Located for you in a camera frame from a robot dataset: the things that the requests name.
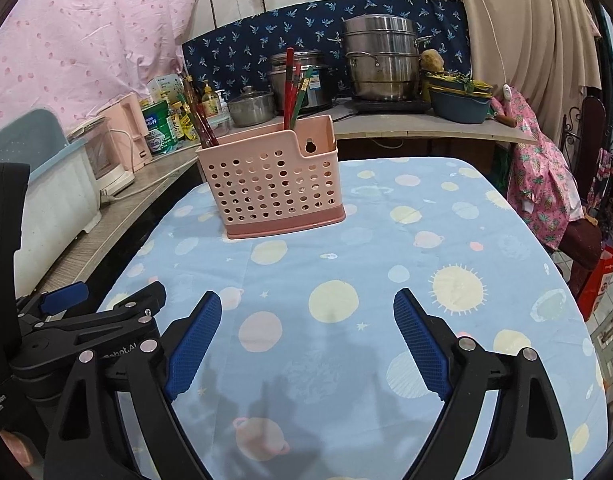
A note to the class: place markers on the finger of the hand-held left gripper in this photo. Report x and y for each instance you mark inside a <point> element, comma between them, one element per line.
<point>61,296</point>
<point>111,312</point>

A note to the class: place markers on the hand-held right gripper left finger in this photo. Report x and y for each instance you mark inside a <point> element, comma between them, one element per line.
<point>196,345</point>

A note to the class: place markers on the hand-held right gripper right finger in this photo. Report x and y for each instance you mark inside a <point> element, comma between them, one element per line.
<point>419,345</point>

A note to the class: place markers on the pink perforated plastic basket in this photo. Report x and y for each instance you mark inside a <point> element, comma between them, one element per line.
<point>271,185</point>

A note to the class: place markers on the dark red chopstick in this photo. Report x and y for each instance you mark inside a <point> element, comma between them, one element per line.
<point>212,135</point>
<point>206,127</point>

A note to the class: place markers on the dark maroon chopstick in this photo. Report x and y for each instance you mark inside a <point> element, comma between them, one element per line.
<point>196,110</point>

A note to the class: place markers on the brown chopstick gold band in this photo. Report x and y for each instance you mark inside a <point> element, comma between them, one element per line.
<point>192,97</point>

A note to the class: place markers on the green chopstick gold band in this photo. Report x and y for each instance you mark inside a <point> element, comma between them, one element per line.
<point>304,87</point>
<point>297,110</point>

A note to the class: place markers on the bright red chopstick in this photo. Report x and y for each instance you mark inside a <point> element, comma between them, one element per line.
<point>288,90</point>
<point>294,95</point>

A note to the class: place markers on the person's left hand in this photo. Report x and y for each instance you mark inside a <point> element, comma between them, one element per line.
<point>19,452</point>

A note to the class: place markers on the white bin with grey-blue lid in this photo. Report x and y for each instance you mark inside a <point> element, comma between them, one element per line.
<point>61,200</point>

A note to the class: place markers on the blue planet print tablecloth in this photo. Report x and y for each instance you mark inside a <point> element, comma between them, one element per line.
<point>361,260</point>

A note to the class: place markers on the wood grain counter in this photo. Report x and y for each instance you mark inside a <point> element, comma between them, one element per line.
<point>121,210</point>

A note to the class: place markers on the pink white small appliance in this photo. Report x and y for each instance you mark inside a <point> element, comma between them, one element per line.
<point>111,170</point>

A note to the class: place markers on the pink electric kettle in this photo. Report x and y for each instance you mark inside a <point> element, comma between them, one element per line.
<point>134,130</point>

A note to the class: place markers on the green milk powder can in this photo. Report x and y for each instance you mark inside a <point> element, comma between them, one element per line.
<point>159,130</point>

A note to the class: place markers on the dark wooden chair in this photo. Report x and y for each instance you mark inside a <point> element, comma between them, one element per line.
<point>581,240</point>

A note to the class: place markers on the red box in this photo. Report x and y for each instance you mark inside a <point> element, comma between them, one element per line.
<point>606,280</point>

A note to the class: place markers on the pink floral garment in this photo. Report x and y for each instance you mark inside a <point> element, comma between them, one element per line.
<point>536,185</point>

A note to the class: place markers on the yellow snack packet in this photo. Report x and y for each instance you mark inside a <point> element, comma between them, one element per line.
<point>189,125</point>

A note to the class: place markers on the clear lidded container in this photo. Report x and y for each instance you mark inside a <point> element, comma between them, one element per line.
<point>219,121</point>

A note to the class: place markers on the wooden board shelf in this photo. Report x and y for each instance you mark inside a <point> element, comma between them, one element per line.
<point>411,125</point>

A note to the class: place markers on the white carton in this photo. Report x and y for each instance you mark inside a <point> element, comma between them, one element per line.
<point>165,90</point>

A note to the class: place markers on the yellow pump bottle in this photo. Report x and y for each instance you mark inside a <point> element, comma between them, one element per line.
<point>210,100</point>

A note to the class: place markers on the pink dotted cloth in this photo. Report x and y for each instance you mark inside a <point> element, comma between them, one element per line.
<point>86,35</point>

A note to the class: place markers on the black induction cooker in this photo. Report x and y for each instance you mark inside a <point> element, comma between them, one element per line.
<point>386,106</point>

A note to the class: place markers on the blue basin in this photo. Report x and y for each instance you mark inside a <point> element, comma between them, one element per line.
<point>459,107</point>

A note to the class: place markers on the small steel pot with lid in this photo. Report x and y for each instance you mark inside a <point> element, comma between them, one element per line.
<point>251,110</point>

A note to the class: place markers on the green rimmed basin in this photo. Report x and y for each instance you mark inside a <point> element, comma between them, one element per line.
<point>456,82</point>

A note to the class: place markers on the silver rice cooker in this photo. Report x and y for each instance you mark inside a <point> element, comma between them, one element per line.
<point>319,92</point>

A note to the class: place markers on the brown lumpy vegetable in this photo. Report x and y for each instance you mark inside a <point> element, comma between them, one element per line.
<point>431,60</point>

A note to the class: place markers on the stacked steel steamer pot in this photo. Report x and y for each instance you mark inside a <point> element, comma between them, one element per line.
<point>381,60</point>

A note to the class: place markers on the navy leaf print cloth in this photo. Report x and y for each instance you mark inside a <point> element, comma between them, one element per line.
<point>246,40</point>

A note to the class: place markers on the dark hanging clothes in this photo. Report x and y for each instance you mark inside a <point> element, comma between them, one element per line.
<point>609,85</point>

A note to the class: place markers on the beige curtain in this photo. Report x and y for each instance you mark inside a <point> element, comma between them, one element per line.
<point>526,35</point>

